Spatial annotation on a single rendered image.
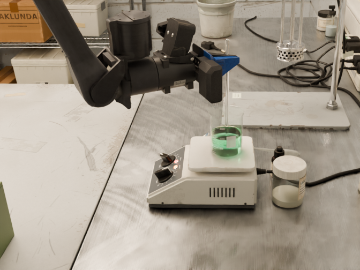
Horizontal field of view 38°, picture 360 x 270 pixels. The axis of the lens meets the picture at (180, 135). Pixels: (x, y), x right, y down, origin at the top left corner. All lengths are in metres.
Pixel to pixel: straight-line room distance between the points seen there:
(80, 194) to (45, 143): 0.24
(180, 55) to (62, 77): 2.40
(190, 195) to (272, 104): 0.48
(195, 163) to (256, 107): 0.43
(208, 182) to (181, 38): 0.26
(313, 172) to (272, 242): 0.24
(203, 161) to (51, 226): 0.30
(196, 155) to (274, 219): 0.18
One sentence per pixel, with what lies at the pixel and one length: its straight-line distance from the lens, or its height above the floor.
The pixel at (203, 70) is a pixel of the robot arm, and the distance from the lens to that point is 0.80.
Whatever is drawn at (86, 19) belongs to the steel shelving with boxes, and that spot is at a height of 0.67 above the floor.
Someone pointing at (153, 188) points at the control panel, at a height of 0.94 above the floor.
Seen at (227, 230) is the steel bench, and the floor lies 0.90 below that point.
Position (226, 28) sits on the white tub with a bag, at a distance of 1.89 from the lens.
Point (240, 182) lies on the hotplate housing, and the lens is 0.93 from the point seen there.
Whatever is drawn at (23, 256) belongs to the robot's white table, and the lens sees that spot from 0.92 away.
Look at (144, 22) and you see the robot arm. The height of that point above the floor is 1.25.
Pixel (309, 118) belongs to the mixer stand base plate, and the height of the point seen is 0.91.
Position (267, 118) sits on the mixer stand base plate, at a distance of 1.27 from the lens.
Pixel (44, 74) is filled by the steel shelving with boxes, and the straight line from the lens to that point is 3.25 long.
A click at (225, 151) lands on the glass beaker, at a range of 0.94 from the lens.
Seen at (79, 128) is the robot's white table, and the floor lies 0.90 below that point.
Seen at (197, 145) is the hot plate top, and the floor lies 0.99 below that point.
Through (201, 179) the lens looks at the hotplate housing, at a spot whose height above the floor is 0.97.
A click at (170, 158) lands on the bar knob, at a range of 1.00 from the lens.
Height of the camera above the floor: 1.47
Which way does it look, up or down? 28 degrees down
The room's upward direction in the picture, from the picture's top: 2 degrees counter-clockwise
